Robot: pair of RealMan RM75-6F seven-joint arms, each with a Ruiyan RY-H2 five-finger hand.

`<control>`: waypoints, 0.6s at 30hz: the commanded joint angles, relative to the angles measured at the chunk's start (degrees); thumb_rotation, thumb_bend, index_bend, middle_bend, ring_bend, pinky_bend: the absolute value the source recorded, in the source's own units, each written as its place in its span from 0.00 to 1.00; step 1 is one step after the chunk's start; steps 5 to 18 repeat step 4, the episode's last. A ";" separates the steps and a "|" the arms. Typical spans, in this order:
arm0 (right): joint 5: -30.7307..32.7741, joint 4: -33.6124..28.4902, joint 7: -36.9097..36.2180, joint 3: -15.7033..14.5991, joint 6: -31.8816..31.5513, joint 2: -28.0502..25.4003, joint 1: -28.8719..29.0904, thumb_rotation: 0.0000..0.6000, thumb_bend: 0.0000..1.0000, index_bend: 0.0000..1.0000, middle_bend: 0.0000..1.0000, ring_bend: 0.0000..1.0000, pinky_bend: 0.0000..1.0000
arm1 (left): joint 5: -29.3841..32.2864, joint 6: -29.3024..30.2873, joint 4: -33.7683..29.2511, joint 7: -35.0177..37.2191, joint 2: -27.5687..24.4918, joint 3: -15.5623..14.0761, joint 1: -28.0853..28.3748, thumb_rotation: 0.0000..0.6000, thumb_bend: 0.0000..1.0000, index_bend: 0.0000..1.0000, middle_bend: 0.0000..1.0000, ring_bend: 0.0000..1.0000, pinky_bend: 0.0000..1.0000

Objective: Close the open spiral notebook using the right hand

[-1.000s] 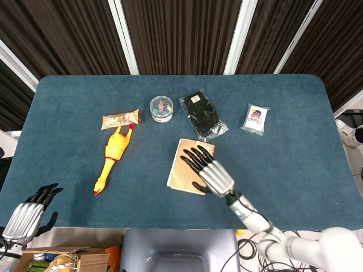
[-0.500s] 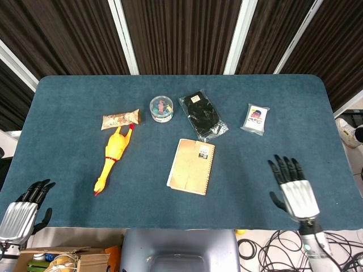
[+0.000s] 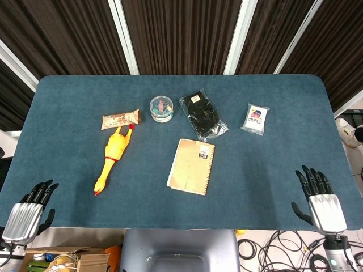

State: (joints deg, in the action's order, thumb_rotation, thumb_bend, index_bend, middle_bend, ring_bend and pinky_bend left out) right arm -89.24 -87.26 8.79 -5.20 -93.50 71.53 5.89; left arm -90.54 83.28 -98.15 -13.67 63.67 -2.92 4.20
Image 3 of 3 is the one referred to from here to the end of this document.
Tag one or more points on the blue table cloth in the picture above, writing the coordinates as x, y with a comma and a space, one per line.
255, 184

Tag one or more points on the printed paper snack bag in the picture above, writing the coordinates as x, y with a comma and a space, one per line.
119, 119

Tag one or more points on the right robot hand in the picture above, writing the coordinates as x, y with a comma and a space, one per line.
326, 212

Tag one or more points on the spiral notebook with kraft cover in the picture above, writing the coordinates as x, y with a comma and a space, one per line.
191, 170

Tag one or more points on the grey robot torso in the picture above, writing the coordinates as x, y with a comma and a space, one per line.
181, 249

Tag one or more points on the cardboard box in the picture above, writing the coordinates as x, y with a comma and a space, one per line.
85, 259

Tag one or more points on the clear jar of coloured clips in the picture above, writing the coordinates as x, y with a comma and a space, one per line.
161, 109

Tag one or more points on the white sneaker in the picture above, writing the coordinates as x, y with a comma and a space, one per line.
350, 133

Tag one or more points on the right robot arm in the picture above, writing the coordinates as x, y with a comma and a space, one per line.
339, 253

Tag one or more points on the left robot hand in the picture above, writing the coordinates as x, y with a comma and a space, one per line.
24, 221

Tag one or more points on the yellow rubber chicken toy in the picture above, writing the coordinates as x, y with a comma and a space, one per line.
114, 147

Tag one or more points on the black gloves in plastic bag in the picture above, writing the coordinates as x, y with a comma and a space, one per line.
201, 113

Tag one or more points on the small white packaged card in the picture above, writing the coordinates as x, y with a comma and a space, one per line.
255, 117

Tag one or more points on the white partition frame post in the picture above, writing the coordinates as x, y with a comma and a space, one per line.
241, 37
123, 37
297, 39
17, 65

